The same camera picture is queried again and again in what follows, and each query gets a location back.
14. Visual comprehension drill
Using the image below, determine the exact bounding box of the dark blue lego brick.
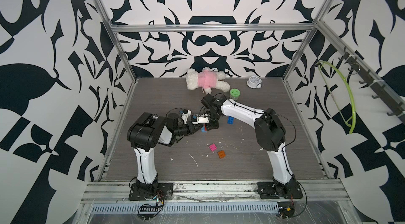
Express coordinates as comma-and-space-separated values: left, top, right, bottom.
227, 116, 234, 124

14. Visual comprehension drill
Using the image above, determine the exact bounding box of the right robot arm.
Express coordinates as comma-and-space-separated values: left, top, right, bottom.
201, 94, 293, 185

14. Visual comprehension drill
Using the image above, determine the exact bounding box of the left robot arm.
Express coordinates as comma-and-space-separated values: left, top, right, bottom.
127, 112, 205, 188

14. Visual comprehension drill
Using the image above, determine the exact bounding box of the pink lego brick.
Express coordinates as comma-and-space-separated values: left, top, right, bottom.
209, 144, 217, 152

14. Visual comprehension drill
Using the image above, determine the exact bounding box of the orange lego brick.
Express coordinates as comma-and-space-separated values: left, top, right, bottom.
217, 151, 226, 159

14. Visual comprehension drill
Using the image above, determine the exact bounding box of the white plush toy pink shirt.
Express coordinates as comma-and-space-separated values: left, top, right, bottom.
186, 67, 231, 94

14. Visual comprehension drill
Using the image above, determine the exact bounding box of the white small alarm clock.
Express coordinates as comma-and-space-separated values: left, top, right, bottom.
247, 76, 262, 89

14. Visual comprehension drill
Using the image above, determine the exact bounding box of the black hook rack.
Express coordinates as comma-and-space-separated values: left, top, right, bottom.
340, 47, 405, 123

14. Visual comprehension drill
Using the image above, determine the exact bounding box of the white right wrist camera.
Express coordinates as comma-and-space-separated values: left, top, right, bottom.
191, 114, 209, 124

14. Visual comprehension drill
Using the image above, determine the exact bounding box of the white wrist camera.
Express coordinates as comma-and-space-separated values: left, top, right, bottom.
191, 114, 209, 124
181, 109, 192, 124

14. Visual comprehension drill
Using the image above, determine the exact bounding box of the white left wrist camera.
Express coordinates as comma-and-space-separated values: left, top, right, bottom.
181, 109, 192, 124

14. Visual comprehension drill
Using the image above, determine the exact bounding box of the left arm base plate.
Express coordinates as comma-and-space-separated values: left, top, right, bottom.
128, 180, 174, 201

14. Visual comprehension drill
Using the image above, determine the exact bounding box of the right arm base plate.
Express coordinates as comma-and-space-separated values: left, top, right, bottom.
257, 178, 304, 199

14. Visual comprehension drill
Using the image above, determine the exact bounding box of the aluminium cage frame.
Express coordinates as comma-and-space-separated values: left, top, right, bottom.
96, 0, 405, 224

